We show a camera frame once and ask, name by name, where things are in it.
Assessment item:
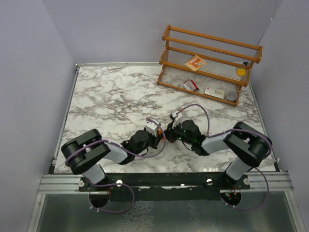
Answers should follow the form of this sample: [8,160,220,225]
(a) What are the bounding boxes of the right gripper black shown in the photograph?
[161,120,194,145]

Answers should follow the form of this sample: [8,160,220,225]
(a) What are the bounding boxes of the orange pill organizer box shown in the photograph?
[158,129,165,140]

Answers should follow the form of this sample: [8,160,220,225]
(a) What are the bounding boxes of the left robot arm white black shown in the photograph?
[61,129,163,191]

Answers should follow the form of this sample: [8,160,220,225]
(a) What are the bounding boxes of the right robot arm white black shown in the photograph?
[164,120,272,189]

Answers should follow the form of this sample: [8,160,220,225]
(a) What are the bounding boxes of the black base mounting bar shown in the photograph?
[79,172,250,202]

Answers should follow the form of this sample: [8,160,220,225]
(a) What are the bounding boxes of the red white torn packet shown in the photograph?
[183,80,199,91]

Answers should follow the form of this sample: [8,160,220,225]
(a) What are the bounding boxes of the white red medicine box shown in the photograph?
[204,87,225,99]

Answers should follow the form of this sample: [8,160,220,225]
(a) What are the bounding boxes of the clear round jar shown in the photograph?
[225,91,238,102]

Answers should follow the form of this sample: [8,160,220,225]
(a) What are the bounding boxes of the orange spiral notebook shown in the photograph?
[184,55,206,72]

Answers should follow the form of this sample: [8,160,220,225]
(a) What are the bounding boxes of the yellow small container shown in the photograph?
[236,68,246,77]

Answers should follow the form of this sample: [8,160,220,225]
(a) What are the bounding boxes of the wooden three-tier shelf rack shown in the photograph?
[156,25,263,107]

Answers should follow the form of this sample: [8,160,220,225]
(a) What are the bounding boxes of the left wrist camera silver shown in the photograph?
[145,118,161,137]

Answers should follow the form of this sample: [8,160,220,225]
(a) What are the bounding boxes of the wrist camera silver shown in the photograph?
[170,108,183,128]
[145,118,161,137]

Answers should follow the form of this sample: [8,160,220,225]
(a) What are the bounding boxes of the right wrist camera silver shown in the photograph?
[170,108,183,128]

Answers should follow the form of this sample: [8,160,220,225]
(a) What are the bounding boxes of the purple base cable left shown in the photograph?
[82,180,136,213]

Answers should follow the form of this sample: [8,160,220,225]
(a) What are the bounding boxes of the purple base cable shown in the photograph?
[224,168,270,211]
[82,180,136,213]

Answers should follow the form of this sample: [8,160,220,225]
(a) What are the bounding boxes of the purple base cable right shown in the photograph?
[224,168,270,211]

